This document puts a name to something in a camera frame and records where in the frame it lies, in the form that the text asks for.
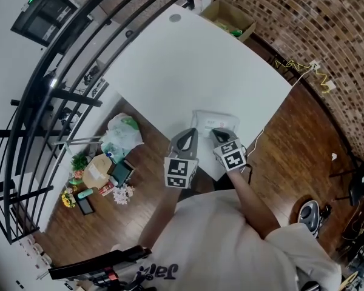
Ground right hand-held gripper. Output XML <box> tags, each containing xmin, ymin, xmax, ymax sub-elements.
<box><xmin>210</xmin><ymin>128</ymin><xmax>248</xmax><ymax>173</ymax></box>

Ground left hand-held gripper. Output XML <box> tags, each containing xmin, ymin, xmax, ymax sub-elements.
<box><xmin>164</xmin><ymin>128</ymin><xmax>200</xmax><ymax>190</ymax></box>

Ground person's left forearm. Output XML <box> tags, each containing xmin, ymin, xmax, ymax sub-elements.
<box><xmin>138</xmin><ymin>187</ymin><xmax>183</xmax><ymax>250</ymax></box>

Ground person's right forearm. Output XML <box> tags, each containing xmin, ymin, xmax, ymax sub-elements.
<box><xmin>226</xmin><ymin>170</ymin><xmax>282</xmax><ymax>241</ymax></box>

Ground white plastic bag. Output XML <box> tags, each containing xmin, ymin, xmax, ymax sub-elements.
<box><xmin>100</xmin><ymin>112</ymin><xmax>145</xmax><ymax>158</ymax></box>

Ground dark green box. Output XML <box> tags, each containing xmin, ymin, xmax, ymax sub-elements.
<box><xmin>110</xmin><ymin>159</ymin><xmax>138</xmax><ymax>188</ymax></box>

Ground light green boxes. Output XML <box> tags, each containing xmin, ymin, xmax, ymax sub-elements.
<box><xmin>102</xmin><ymin>147</ymin><xmax>125</xmax><ymax>165</ymax></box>

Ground white flower bunch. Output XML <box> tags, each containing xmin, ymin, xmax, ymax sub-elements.
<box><xmin>112</xmin><ymin>182</ymin><xmax>136</xmax><ymax>206</ymax></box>

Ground white table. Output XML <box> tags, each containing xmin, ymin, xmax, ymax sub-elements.
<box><xmin>103</xmin><ymin>4</ymin><xmax>293</xmax><ymax>182</ymax></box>

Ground red box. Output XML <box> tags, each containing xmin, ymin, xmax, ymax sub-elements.
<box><xmin>98</xmin><ymin>182</ymin><xmax>116</xmax><ymax>197</ymax></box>

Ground brown cardboard box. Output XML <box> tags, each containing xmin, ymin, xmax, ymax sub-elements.
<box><xmin>82</xmin><ymin>154</ymin><xmax>113</xmax><ymax>189</ymax></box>

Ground person's white printed shirt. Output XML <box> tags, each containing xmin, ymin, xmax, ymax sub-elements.
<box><xmin>109</xmin><ymin>189</ymin><xmax>343</xmax><ymax>291</ymax></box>

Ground green leafy plant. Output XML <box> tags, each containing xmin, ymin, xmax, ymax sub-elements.
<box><xmin>70</xmin><ymin>151</ymin><xmax>89</xmax><ymax>172</ymax></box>

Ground teal case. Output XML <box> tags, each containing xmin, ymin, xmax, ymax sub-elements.
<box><xmin>76</xmin><ymin>189</ymin><xmax>95</xmax><ymax>201</ymax></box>

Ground grey hard case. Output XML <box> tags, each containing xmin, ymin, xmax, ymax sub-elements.
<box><xmin>296</xmin><ymin>199</ymin><xmax>321</xmax><ymax>236</ymax></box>

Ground black tablet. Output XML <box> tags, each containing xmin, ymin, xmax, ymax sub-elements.
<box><xmin>76</xmin><ymin>199</ymin><xmax>96</xmax><ymax>216</ymax></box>

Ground open cardboard box green contents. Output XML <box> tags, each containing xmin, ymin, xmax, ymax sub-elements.
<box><xmin>200</xmin><ymin>0</ymin><xmax>257</xmax><ymax>44</ymax></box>

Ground sunflower bunch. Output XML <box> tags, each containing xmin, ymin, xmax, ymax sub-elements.
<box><xmin>60</xmin><ymin>192</ymin><xmax>78</xmax><ymax>209</ymax></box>

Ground black metal railing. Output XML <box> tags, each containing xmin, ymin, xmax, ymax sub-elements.
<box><xmin>0</xmin><ymin>0</ymin><xmax>197</xmax><ymax>246</ymax></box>

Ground black double door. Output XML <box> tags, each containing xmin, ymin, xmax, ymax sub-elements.
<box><xmin>10</xmin><ymin>0</ymin><xmax>93</xmax><ymax>47</ymax></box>

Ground long white cable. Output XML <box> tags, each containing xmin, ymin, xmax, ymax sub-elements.
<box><xmin>247</xmin><ymin>67</ymin><xmax>315</xmax><ymax>159</ymax></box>

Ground metal pole with green handle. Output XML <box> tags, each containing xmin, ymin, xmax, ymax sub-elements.
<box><xmin>51</xmin><ymin>135</ymin><xmax>103</xmax><ymax>147</ymax></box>

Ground yellow cable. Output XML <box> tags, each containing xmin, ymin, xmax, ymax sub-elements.
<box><xmin>274</xmin><ymin>58</ymin><xmax>332</xmax><ymax>94</ymax></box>

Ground black head camera mount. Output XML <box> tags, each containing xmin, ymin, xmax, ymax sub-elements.
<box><xmin>47</xmin><ymin>245</ymin><xmax>153</xmax><ymax>291</ymax></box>

